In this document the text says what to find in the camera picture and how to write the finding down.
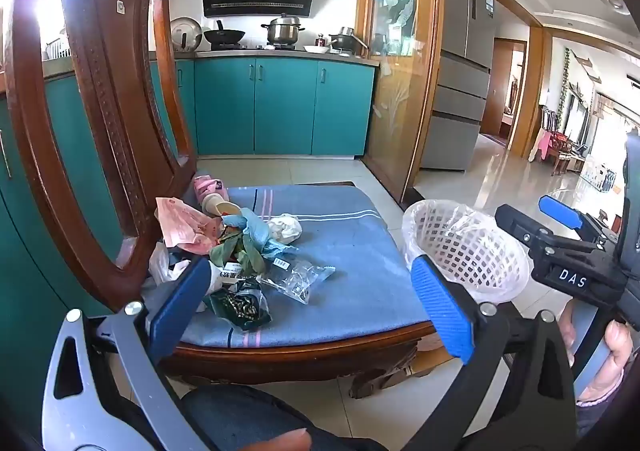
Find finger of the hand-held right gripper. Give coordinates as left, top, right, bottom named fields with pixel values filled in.
left=539, top=195, right=621, bottom=246
left=495, top=203, right=568, bottom=257

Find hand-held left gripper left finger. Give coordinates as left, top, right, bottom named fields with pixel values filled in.
left=42, top=256, right=216, bottom=451

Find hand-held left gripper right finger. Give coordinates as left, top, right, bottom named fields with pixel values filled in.
left=410, top=255, right=578, bottom=451

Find white and blue ointment box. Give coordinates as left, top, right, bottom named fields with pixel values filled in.
left=202, top=261, right=253, bottom=294

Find clear plastic basket liner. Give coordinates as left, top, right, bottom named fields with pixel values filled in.
left=402, top=199, right=532, bottom=304

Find pink printed wrapper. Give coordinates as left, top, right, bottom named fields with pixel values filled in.
left=155, top=197, right=226, bottom=257

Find light blue cloth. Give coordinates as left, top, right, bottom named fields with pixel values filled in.
left=240, top=208, right=300, bottom=262

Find pink patterned packet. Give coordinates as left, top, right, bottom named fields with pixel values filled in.
left=194, top=174, right=230, bottom=212

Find white tissue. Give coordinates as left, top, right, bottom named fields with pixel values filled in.
left=267, top=213, right=303, bottom=244

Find person's right forearm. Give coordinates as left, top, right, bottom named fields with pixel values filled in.
left=575, top=371, right=626, bottom=442

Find person's right hand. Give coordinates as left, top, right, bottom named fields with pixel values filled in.
left=559, top=303, right=640, bottom=402

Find person's left hand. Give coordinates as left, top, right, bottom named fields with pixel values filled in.
left=240, top=428, right=313, bottom=451

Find white plastic bag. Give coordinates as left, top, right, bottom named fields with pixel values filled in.
left=148, top=242, right=191, bottom=284

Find green snack packet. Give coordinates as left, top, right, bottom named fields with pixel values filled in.
left=205, top=280, right=273, bottom=331

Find pink cloth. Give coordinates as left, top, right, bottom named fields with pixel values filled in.
left=532, top=128, right=553, bottom=162

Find green leaves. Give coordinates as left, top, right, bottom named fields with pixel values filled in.
left=209, top=226, right=268, bottom=277

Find blue striped seat cushion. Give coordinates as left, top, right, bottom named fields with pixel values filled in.
left=142, top=185, right=436, bottom=349

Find beige paper cup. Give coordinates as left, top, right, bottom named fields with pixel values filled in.
left=201, top=193, right=242, bottom=218

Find dark door mat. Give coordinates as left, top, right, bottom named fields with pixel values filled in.
left=400, top=188, right=426, bottom=212

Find clear plastic bag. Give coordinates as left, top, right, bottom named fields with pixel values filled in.
left=260, top=258, right=337, bottom=306

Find green garland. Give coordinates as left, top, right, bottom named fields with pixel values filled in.
left=559, top=47, right=573, bottom=132

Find grey refrigerator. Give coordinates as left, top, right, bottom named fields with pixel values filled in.
left=420, top=0, right=497, bottom=172

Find wooden glass door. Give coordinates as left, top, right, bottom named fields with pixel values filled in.
left=356, top=0, right=446, bottom=202

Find carved wooden chair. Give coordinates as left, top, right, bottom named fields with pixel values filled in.
left=4, top=0, right=453, bottom=399

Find round steel lid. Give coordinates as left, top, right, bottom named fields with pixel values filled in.
left=170, top=17, right=203, bottom=52

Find black wok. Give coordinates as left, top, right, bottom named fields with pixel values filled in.
left=202, top=20, right=247, bottom=46

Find steel cooking pot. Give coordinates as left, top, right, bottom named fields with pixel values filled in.
left=260, top=13, right=306, bottom=46

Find wooden door frame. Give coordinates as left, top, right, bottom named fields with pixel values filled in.
left=480, top=26, right=551, bottom=162

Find dark pot with handle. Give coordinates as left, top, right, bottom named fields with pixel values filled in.
left=327, top=27, right=370, bottom=54

